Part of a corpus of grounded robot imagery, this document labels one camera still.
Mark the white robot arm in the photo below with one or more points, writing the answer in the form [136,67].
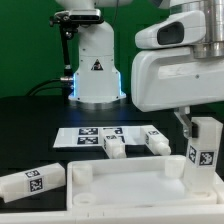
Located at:
[96,79]

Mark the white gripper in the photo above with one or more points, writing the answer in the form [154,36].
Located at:
[173,78]

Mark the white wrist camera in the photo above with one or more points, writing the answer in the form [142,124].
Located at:
[179,29]

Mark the white desk top panel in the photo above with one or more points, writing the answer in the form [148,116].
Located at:
[134,183]

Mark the black camera stand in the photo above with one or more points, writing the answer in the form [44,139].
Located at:
[69,21]

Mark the white front obstacle bar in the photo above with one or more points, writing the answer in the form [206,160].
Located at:
[206,214]

